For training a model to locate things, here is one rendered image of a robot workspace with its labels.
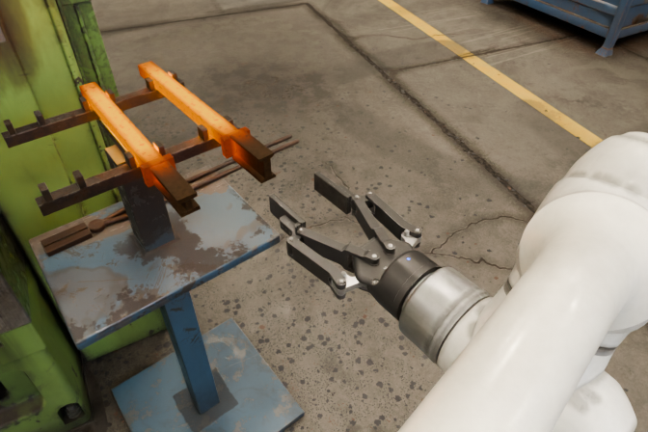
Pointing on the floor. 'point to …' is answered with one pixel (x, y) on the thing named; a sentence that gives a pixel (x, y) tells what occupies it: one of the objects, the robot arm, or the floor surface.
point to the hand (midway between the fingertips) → (307, 202)
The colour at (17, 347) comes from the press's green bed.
